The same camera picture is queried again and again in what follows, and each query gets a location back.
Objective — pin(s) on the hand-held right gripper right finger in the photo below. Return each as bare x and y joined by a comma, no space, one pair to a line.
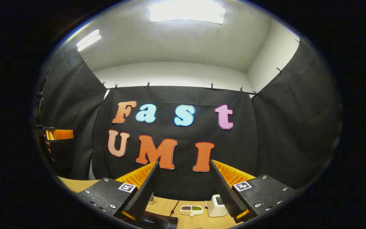
226,190

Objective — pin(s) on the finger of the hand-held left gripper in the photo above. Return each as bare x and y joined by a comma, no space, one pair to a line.
60,134

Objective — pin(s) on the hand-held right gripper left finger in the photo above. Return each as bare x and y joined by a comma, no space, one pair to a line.
143,194

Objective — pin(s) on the black induction cooktop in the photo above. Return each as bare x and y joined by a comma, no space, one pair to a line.
157,221

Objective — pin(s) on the clear plastic water bottle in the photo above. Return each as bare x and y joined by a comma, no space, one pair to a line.
151,198

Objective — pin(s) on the white toaster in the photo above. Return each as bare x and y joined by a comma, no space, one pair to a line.
216,208

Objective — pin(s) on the white sectioned plate with beans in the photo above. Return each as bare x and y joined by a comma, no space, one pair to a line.
191,210

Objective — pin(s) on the black backdrop cloth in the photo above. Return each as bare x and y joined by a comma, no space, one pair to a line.
281,127

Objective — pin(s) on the narrow ceiling light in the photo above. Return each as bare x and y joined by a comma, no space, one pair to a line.
88,40

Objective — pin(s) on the row of black cloth clips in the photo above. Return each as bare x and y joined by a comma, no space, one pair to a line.
212,86

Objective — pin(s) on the large ceiling light panel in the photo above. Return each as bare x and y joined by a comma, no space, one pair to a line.
187,13

